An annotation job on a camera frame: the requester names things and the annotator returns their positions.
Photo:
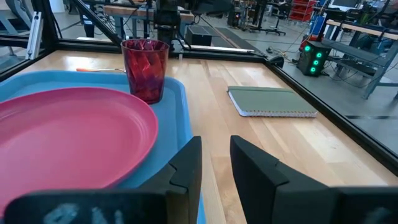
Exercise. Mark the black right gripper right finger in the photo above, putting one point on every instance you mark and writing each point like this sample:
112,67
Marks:
264,186

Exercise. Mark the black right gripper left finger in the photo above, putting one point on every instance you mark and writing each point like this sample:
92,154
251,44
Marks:
183,186

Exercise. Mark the pink plastic plate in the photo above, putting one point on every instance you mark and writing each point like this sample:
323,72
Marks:
71,133

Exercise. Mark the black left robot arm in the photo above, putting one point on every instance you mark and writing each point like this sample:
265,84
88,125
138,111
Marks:
168,18

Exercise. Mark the blue plastic tray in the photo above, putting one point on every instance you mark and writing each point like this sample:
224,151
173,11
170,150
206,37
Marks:
174,118

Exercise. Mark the red faceted plastic cup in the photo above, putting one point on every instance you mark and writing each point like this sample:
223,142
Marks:
145,71

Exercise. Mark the green spiral notebook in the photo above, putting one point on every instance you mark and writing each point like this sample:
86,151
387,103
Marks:
267,101

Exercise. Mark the black computer tower green lights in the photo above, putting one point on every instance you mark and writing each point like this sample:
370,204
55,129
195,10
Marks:
313,57

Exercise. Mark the black floor mat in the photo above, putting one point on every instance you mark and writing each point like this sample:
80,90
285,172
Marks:
236,39

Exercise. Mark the black box on floor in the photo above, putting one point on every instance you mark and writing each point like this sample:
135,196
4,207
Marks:
198,35

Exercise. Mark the grey workbench with wooden top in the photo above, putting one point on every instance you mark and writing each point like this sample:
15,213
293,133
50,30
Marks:
357,51

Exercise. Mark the black office chair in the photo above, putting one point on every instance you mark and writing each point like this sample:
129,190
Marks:
278,18

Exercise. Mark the blue bin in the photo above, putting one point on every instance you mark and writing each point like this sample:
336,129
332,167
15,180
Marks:
317,25

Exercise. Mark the red storage rack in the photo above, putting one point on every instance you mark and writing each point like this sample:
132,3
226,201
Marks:
301,11

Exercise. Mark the wooden workbench with blue legs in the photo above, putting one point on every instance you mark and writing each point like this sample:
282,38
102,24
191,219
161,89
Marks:
124,11

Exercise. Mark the black aluminium table frame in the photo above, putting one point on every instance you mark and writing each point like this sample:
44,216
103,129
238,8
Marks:
342,121

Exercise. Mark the white metal bracket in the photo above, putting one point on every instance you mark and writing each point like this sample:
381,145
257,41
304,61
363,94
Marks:
33,35

